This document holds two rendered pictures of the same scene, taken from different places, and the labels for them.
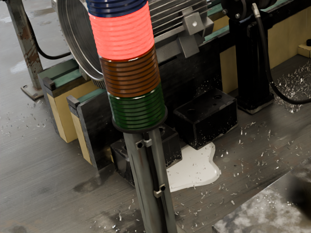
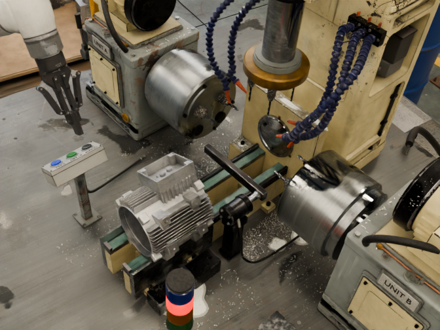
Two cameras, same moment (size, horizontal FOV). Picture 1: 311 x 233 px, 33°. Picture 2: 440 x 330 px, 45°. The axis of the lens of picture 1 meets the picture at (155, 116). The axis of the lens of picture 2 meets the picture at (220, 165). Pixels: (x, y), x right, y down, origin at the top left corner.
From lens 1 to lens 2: 0.84 m
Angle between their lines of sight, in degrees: 17
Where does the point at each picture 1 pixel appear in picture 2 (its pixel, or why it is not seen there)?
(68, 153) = (115, 283)
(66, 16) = (122, 209)
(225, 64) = (215, 228)
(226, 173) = (211, 309)
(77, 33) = (128, 216)
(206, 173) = (200, 308)
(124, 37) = (183, 310)
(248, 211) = not seen: outside the picture
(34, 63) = (86, 206)
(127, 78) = (180, 320)
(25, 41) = (82, 196)
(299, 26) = not seen: hidden behind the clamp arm
